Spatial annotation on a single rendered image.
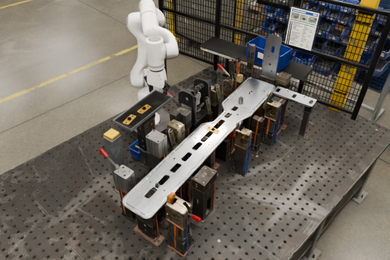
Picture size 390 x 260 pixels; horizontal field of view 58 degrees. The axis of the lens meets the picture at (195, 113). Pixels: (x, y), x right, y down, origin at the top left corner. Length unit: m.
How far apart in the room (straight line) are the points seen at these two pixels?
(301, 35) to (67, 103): 2.68
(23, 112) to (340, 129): 3.22
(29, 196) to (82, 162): 0.37
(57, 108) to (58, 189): 1.97
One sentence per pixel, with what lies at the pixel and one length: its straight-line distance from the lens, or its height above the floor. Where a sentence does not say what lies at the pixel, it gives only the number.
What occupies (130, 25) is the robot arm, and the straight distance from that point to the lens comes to 2.13.
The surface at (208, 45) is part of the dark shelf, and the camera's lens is 2.96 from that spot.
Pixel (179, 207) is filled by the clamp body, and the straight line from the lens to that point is 1.67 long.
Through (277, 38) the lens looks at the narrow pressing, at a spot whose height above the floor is 1.32.
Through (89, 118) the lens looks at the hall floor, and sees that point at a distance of 3.94.
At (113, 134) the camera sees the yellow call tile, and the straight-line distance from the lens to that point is 1.90.
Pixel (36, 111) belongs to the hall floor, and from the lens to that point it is 4.25.
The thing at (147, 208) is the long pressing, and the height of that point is 1.00.
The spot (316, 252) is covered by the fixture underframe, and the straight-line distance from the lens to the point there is 2.89.
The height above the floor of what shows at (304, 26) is 1.32.
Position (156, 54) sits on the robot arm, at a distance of 1.72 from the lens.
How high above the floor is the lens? 2.40
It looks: 39 degrees down
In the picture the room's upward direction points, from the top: straight up
